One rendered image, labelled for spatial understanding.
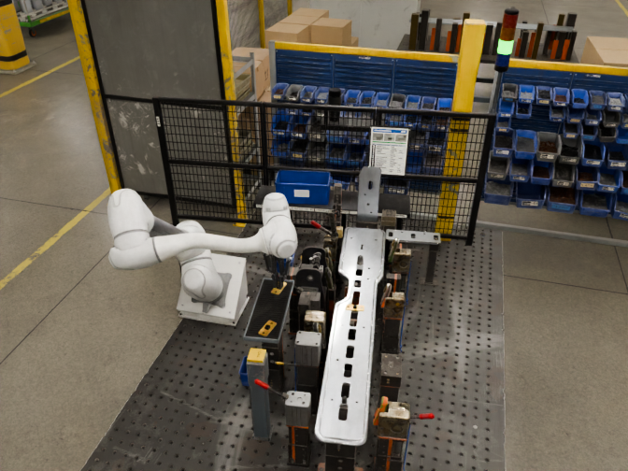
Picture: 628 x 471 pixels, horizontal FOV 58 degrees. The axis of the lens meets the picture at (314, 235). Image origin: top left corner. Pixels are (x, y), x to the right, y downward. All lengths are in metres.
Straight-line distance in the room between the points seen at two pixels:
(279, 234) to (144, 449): 1.07
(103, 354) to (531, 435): 2.65
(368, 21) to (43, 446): 7.24
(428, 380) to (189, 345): 1.16
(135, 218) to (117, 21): 2.71
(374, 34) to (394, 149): 5.92
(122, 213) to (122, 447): 0.96
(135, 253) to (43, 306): 2.36
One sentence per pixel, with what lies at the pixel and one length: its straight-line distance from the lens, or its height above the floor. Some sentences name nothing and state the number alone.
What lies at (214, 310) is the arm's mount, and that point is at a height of 0.77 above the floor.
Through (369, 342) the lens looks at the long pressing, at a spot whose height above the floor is 1.00.
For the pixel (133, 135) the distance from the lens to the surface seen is 5.10.
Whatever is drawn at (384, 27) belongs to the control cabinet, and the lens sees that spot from 9.04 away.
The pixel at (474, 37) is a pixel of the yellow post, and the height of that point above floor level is 1.93.
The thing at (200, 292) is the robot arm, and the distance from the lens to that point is 2.73.
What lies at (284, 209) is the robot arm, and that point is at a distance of 2.17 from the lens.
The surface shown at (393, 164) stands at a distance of 3.31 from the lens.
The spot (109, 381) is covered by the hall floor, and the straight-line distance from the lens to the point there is 3.83.
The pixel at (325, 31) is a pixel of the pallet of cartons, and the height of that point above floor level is 0.99.
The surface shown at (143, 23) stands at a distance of 4.66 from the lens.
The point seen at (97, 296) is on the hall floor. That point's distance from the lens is 4.48.
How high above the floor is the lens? 2.70
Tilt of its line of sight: 34 degrees down
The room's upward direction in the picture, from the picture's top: straight up
